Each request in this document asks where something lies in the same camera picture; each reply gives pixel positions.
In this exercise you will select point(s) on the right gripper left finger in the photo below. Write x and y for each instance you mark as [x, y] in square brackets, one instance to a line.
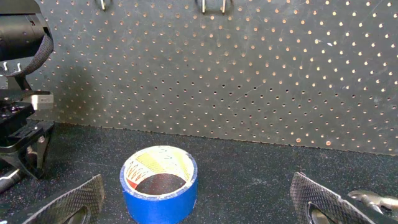
[71, 205]

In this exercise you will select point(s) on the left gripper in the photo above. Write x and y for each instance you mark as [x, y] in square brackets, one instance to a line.
[15, 124]

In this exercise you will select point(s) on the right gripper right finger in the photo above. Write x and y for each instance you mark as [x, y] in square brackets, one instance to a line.
[323, 202]

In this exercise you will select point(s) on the black and white pliers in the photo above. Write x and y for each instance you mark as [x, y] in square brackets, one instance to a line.
[370, 199]

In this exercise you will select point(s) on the roll of blue tape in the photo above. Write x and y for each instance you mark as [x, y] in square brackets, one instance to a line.
[161, 205]

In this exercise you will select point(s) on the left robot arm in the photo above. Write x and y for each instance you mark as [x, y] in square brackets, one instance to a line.
[18, 28]

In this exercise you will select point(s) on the black pegboard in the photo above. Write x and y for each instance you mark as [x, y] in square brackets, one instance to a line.
[217, 77]

